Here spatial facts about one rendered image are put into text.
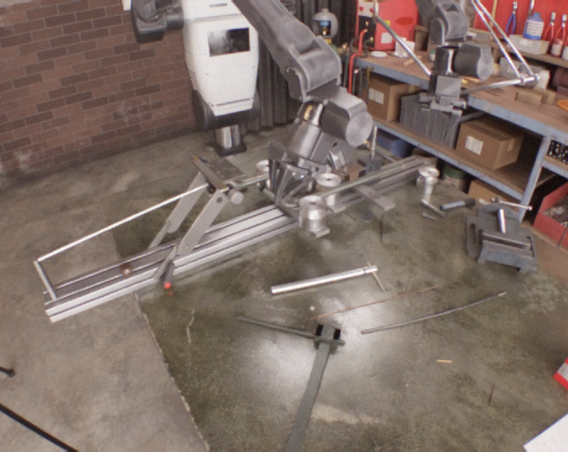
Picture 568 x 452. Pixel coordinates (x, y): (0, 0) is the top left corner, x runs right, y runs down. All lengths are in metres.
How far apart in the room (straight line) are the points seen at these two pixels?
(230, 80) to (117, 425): 1.30
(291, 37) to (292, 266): 0.39
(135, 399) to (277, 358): 1.13
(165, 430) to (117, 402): 0.24
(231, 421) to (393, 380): 0.23
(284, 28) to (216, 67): 0.68
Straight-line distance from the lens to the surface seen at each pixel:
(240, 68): 1.33
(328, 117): 0.61
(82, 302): 0.72
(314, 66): 0.60
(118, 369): 1.75
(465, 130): 2.23
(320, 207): 0.70
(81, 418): 1.69
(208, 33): 1.27
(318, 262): 0.72
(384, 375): 0.57
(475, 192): 2.29
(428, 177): 0.94
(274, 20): 0.65
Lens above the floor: 1.36
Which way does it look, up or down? 36 degrees down
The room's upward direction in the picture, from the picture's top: 1 degrees counter-clockwise
